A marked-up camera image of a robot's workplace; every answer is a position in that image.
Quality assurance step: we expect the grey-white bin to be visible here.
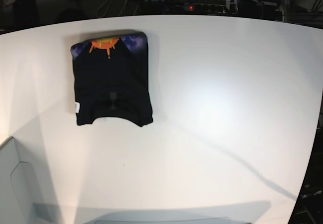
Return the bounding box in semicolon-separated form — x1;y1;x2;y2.
0;136;81;224

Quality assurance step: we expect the black power strip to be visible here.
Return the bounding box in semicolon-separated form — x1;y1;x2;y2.
175;3;227;15

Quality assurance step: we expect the black T-shirt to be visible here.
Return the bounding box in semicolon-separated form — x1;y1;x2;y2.
70;31;153;127

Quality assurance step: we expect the white garment label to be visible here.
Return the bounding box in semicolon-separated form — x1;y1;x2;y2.
75;102;80;114

